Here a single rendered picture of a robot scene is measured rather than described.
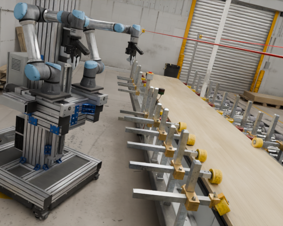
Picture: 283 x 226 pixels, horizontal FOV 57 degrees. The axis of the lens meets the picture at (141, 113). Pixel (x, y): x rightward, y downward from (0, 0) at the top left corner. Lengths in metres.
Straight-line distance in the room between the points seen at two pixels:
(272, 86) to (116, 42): 6.61
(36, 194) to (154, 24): 8.45
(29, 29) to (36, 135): 0.98
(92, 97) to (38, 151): 0.70
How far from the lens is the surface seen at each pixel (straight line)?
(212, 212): 1.53
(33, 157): 2.67
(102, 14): 9.93
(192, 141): 1.95
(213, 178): 1.53
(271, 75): 11.87
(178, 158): 1.47
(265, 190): 1.74
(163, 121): 1.91
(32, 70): 1.96
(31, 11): 2.07
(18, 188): 2.48
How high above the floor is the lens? 1.63
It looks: 17 degrees down
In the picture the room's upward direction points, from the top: 12 degrees clockwise
